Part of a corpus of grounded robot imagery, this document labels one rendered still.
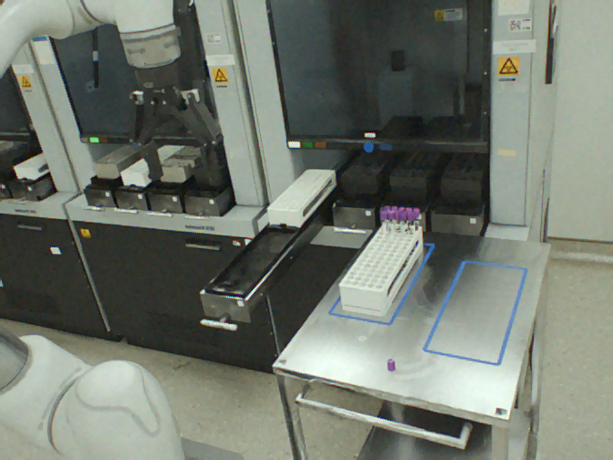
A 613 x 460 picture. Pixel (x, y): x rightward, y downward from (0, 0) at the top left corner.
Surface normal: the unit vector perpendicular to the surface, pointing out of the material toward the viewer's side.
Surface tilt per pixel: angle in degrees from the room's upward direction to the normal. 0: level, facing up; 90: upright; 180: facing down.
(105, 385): 6
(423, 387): 0
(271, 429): 0
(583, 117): 90
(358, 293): 90
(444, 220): 90
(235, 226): 90
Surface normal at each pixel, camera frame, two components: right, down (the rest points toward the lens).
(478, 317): -0.13, -0.88
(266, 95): -0.40, 0.47
